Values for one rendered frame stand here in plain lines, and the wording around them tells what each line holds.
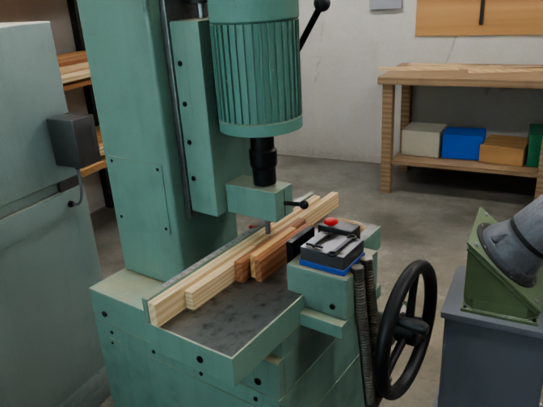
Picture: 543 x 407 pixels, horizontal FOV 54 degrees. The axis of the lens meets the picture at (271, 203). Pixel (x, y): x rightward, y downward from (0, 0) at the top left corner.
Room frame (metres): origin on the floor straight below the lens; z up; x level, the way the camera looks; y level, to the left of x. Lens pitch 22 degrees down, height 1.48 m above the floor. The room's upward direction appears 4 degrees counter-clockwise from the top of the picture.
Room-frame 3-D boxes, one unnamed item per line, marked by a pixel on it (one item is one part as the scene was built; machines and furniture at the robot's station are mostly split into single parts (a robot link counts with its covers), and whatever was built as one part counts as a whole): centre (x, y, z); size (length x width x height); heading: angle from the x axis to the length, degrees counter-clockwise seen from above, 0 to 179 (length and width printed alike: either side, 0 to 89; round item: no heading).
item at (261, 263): (1.07, -0.02, 0.93); 0.21 x 0.02 x 0.05; 144
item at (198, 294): (1.13, 0.00, 0.92); 0.59 x 0.02 x 0.04; 144
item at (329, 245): (0.96, -0.12, 0.99); 0.13 x 0.11 x 0.06; 144
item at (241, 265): (1.09, 0.00, 0.92); 0.26 x 0.02 x 0.05; 144
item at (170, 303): (1.09, 0.05, 0.93); 0.60 x 0.02 x 0.05; 144
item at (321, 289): (0.96, -0.12, 0.92); 0.15 x 0.13 x 0.09; 144
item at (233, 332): (1.01, -0.05, 0.87); 0.61 x 0.30 x 0.06; 144
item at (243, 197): (1.12, 0.03, 1.03); 0.14 x 0.07 x 0.09; 54
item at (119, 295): (1.18, 0.11, 0.76); 0.57 x 0.45 x 0.09; 54
